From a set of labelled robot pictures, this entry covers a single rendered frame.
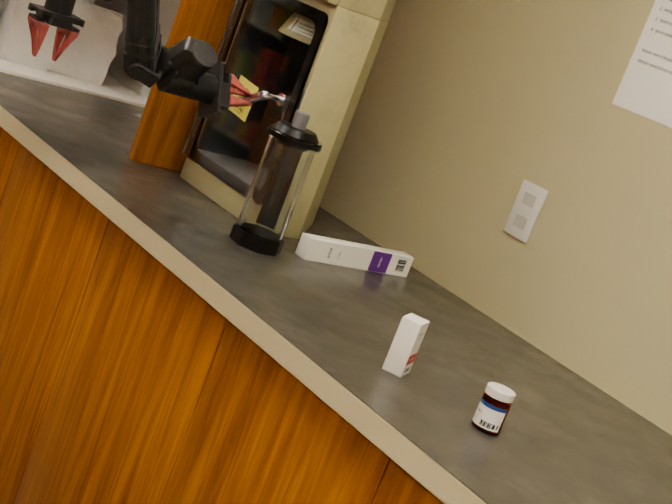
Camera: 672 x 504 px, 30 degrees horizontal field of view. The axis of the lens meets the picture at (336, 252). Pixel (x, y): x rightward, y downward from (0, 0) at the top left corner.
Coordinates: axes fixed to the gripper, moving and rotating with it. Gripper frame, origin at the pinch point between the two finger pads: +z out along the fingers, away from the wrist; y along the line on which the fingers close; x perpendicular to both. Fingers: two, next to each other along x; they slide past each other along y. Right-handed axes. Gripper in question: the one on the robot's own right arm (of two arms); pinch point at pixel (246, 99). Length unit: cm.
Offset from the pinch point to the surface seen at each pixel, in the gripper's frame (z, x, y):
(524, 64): 48, -30, 13
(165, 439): -21, -12, -67
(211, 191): 6.0, 18.0, -15.5
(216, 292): -24, -28, -43
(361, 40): 13.9, -17.4, 12.1
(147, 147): -0.8, 33.3, -5.3
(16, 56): 8, 117, 33
